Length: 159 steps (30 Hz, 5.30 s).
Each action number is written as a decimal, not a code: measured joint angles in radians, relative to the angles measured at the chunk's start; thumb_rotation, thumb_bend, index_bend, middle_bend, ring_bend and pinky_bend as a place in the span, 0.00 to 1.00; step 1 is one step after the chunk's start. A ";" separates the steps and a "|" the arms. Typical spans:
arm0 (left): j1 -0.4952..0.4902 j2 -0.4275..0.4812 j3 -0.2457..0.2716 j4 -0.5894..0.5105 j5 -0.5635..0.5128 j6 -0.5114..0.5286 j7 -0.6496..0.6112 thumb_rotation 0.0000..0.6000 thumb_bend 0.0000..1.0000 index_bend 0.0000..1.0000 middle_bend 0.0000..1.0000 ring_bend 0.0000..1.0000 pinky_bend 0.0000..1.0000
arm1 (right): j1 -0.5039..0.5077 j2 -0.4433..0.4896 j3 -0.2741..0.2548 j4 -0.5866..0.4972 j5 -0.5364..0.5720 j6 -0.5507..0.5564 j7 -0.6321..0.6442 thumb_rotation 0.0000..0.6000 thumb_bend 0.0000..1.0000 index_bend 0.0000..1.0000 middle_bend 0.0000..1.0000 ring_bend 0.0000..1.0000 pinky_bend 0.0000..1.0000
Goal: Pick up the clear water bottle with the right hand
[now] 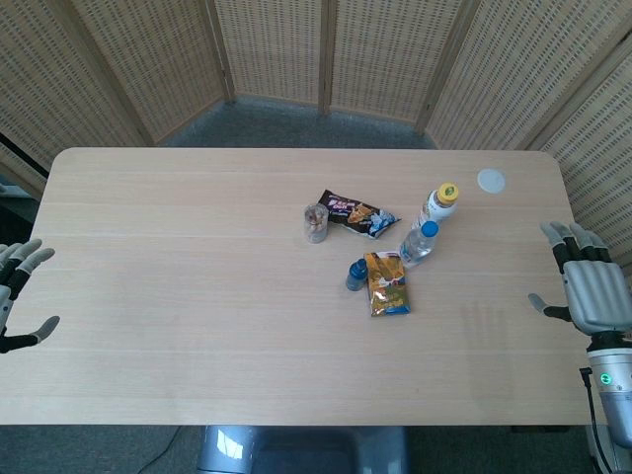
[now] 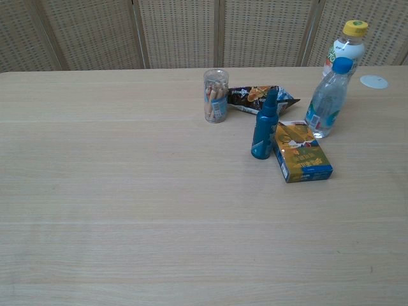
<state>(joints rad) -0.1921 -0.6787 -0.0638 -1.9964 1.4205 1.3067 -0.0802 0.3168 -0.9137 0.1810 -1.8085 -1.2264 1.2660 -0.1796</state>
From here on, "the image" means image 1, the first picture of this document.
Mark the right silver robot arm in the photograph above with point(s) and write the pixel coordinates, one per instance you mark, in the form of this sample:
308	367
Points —
614	395

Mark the blue-capped water bottle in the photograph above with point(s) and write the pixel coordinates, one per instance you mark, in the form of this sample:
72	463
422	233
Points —
417	247

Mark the yellow and blue snack box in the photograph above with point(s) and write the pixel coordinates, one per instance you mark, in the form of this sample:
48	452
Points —
387	284

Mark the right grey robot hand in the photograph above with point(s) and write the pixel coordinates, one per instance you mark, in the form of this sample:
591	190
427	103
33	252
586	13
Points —
595	291

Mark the woven bamboo screen panel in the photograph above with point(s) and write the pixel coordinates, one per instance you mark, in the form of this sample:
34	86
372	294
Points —
390	54
54	79
513	69
600	163
153	54
274	49

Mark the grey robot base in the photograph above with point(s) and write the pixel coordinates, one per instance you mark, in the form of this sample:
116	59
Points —
301	450

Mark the dark brown snack bag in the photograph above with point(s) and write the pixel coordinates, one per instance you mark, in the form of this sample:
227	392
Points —
353	213

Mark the blue spray bottle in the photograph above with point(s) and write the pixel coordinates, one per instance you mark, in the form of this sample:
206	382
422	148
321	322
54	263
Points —
356	276

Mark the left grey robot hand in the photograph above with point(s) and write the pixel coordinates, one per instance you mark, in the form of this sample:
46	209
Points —
15	276

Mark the clear jar of biscuit sticks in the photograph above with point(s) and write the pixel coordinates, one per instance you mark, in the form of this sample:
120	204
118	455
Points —
316	224

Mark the white yellow-capped drink bottle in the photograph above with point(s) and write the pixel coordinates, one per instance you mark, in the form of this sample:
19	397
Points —
439	205

